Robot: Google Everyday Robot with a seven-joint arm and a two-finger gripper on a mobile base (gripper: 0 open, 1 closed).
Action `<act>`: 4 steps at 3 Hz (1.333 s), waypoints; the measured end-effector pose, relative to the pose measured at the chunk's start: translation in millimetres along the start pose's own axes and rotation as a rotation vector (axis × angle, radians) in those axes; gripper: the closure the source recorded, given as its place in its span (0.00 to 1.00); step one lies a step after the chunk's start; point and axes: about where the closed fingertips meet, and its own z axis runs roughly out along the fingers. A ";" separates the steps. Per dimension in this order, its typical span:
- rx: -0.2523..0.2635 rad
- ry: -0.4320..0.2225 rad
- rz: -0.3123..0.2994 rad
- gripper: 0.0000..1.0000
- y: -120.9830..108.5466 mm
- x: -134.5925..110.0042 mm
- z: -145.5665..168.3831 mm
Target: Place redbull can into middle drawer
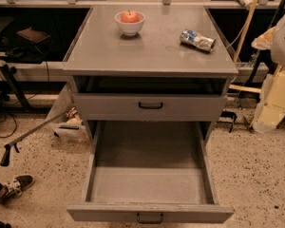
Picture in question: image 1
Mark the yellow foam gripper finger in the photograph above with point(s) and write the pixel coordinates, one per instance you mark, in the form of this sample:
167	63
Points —
270	111

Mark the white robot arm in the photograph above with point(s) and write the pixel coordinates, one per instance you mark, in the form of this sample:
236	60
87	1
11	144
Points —
274	40

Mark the grey drawer cabinet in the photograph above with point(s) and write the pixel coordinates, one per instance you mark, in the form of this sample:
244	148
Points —
154	62

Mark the open grey lower drawer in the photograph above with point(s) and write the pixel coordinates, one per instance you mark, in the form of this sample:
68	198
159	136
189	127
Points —
152	168

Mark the closed grey upper drawer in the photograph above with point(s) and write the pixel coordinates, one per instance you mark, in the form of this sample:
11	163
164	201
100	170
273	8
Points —
124	107

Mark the white ceramic bowl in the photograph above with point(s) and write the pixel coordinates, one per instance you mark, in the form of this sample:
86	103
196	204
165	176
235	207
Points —
129	29

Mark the red apple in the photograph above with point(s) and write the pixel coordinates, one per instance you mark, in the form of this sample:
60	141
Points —
130	17

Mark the white plastic bag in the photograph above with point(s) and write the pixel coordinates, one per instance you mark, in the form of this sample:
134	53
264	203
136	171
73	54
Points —
67	125

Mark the brown book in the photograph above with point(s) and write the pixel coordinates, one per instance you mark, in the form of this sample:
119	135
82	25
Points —
34	36

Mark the dark sneaker shoe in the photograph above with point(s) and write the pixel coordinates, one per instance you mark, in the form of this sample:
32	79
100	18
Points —
17	186

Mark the grabber reacher stick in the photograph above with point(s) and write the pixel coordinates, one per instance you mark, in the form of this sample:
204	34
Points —
5	161

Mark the wooden easel frame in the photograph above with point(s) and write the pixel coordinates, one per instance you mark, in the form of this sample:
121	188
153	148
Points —
239	47

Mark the black drawer handle upper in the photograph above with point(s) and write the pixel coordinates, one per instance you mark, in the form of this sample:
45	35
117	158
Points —
150	106

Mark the black drawer handle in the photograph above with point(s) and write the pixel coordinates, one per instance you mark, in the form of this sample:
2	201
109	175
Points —
144	218
150	106

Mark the black drawer handle lower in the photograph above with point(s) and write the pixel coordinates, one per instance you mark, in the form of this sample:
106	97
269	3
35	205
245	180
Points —
144	218

